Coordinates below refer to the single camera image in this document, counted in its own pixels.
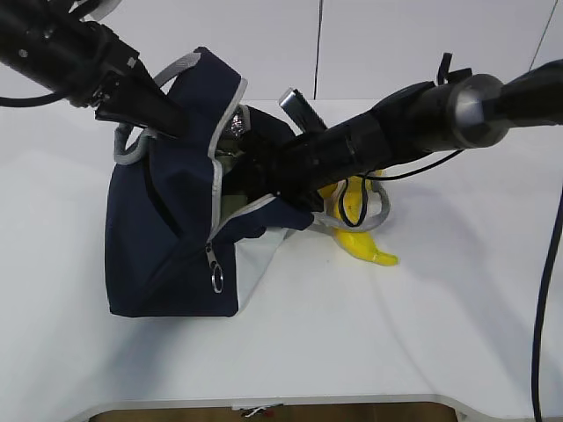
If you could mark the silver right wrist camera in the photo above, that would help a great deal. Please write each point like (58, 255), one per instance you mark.
(298, 109)

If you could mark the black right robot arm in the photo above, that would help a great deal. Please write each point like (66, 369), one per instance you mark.
(470, 112)

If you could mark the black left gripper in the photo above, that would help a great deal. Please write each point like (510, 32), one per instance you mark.
(117, 86)

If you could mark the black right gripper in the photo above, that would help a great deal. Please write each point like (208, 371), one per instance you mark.
(296, 170)

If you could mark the yellow banana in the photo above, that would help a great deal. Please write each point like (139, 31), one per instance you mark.
(353, 208)

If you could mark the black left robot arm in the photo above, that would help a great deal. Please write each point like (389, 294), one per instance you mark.
(45, 41)

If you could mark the navy blue lunch bag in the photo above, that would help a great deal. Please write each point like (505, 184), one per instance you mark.
(172, 249)

